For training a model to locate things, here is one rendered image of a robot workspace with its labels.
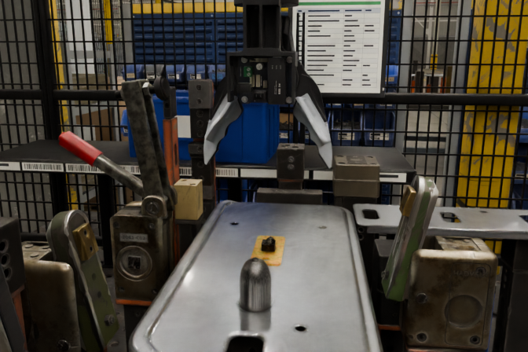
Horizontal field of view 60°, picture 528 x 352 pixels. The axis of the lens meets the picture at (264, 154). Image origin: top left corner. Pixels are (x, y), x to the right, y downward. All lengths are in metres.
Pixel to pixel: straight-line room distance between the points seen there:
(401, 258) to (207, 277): 0.21
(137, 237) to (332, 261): 0.24
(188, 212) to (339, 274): 0.24
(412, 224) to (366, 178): 0.31
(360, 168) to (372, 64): 0.35
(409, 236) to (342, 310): 0.11
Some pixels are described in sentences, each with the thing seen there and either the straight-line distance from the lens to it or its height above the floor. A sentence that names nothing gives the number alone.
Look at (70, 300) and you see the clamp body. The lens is 0.45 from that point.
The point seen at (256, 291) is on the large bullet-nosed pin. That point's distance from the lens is 0.46.
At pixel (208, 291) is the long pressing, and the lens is 0.51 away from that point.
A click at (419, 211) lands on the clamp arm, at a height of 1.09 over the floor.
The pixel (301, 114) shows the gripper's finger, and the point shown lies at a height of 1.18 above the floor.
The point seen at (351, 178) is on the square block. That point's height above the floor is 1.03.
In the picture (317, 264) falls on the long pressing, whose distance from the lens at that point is 0.57.
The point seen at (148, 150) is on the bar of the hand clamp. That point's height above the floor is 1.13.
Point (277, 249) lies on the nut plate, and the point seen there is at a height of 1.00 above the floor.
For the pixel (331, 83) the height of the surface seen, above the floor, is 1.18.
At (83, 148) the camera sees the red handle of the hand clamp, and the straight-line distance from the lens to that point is 0.62.
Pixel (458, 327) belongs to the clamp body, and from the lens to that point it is 0.57.
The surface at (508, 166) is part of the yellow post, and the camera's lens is 1.24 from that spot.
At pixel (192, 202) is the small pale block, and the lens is 0.66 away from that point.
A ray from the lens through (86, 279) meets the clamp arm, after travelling 0.45.
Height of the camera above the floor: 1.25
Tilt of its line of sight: 13 degrees down
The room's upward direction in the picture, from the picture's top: straight up
